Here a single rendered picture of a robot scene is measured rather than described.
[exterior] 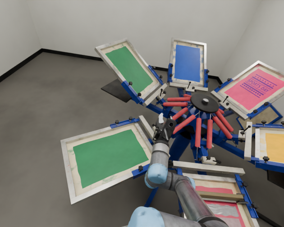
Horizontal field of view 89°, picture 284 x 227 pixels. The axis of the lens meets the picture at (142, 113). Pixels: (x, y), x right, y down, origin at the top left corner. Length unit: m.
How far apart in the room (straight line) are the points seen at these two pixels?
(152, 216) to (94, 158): 1.16
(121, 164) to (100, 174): 0.19
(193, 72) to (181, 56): 0.32
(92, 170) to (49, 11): 4.57
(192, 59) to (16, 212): 3.11
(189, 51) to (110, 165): 2.08
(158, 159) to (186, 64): 2.05
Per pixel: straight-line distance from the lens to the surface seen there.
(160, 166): 0.60
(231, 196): 1.50
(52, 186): 2.49
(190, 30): 4.80
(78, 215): 2.29
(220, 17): 4.96
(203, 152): 1.60
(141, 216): 0.33
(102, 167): 1.39
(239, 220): 1.60
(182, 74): 2.38
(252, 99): 2.42
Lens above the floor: 2.21
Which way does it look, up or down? 43 degrees down
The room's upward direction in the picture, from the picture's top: 12 degrees clockwise
